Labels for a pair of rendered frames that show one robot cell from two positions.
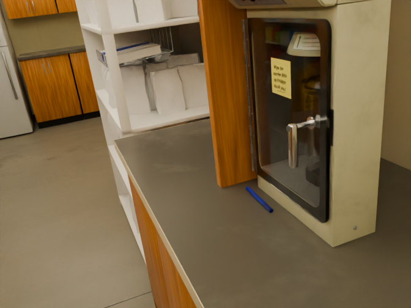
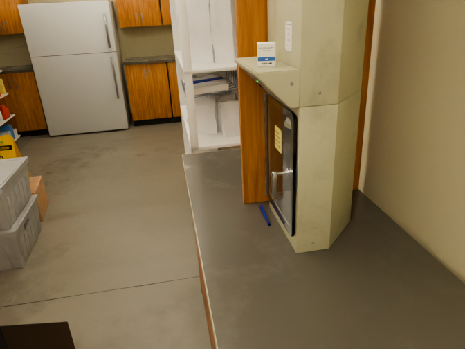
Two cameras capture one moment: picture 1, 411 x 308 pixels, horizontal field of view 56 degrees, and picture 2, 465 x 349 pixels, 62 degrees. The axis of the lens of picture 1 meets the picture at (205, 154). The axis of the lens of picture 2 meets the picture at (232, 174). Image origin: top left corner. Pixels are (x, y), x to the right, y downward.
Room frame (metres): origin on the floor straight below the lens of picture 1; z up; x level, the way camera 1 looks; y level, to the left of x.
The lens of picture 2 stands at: (-0.38, -0.22, 1.67)
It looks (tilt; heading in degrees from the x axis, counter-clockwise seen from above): 24 degrees down; 10
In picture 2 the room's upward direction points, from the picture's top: 3 degrees counter-clockwise
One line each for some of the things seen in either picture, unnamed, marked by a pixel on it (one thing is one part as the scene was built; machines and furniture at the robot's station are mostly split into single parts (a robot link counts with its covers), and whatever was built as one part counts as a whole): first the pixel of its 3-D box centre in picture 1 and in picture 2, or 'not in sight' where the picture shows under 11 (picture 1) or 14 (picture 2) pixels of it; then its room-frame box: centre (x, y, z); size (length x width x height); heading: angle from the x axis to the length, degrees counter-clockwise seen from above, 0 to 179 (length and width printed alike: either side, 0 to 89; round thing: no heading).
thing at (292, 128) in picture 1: (300, 142); (279, 183); (0.69, -0.18, 1.17); 0.05 x 0.03 x 0.10; 108
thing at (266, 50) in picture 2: not in sight; (266, 53); (0.75, -0.14, 1.54); 0.05 x 0.05 x 0.06; 5
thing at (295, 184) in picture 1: (283, 114); (279, 162); (0.80, -0.18, 1.19); 0.30 x 0.01 x 0.40; 18
